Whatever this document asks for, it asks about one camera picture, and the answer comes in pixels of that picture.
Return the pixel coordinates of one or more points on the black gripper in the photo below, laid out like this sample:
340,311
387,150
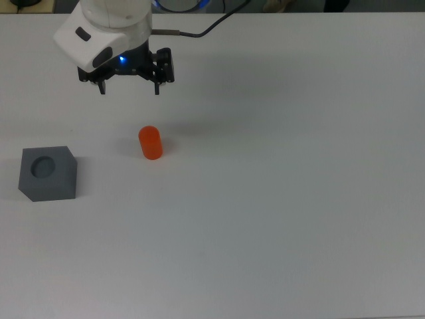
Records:
133,64

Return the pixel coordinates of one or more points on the orange cylinder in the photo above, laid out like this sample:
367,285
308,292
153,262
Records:
151,143

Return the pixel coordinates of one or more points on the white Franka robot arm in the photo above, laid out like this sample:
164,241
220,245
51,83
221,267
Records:
109,20

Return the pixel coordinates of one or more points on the grey block with round hole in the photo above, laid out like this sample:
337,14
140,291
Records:
50,179

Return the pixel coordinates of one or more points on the black object on desk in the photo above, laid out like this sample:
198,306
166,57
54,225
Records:
25,2

